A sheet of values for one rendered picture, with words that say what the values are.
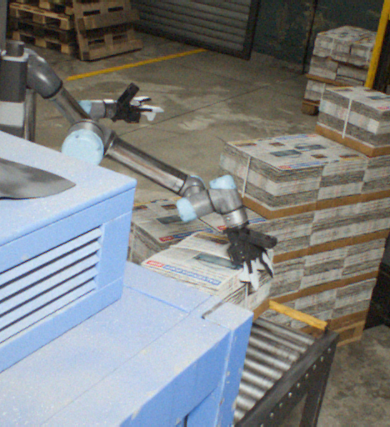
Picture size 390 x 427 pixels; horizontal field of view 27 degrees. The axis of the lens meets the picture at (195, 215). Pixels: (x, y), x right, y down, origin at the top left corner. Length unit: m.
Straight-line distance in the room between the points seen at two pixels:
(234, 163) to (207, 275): 1.25
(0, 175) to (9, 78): 1.67
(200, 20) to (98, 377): 10.04
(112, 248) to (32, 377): 0.23
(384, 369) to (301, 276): 0.74
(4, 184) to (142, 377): 0.31
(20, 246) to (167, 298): 0.35
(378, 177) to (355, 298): 0.69
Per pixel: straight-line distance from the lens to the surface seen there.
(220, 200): 2.48
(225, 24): 10.86
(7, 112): 2.81
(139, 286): 1.32
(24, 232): 1.01
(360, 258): 4.15
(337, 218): 3.89
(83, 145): 2.39
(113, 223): 1.18
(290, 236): 3.69
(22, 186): 1.10
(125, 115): 3.39
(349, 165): 3.78
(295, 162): 3.59
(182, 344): 1.18
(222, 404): 1.32
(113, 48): 9.79
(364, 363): 4.30
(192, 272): 2.50
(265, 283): 2.74
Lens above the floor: 2.18
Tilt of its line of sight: 23 degrees down
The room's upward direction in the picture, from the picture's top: 9 degrees clockwise
